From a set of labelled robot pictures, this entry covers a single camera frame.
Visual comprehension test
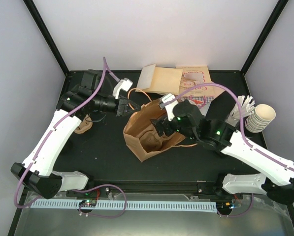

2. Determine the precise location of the brown paper bag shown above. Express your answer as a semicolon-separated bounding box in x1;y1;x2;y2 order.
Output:
123;98;196;162

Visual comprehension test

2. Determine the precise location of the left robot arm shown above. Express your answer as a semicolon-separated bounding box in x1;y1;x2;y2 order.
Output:
11;70;140;199

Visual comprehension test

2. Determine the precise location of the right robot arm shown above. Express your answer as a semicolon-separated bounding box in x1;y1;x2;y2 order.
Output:
150;100;294;205

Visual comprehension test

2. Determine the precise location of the brown cardboard cup carrier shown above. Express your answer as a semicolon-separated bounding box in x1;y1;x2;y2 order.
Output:
74;115;93;134

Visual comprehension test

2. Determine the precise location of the yellow padded envelope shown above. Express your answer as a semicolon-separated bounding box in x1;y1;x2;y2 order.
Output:
136;64;183;95

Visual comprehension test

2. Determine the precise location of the blue checkered paper bag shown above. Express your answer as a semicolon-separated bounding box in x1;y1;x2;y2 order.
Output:
183;95;215;109

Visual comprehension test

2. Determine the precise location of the cakes printed paper bag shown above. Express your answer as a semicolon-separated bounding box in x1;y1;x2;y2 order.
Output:
176;65;214;96

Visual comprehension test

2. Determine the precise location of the tan flat paper bag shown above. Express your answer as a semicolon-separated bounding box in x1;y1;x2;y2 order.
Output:
211;86;224;99

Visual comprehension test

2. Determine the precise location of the jar of white stirrers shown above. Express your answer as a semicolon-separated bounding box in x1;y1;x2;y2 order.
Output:
225;95;255;127

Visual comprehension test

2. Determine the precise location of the white lid stack on sleeve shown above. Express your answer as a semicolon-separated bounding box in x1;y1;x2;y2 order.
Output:
245;104;276;133

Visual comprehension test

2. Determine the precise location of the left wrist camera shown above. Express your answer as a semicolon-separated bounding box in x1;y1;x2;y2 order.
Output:
112;78;133;99

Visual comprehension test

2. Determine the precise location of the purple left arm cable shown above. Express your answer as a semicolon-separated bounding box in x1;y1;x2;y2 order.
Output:
13;57;128;219

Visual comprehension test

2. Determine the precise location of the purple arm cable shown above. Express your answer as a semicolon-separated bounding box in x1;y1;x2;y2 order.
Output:
13;57;128;219
173;82;294;218

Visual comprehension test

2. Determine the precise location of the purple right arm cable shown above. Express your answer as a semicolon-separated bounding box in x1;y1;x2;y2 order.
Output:
173;82;294;218

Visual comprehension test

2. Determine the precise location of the light blue cable duct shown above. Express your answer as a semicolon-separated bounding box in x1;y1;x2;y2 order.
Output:
31;199;217;213

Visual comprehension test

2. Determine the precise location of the black frame post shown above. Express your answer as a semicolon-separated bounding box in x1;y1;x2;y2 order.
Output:
240;0;289;76
23;0;69;76

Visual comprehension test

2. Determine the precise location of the right black frame post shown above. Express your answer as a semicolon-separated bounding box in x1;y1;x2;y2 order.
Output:
240;0;289;76

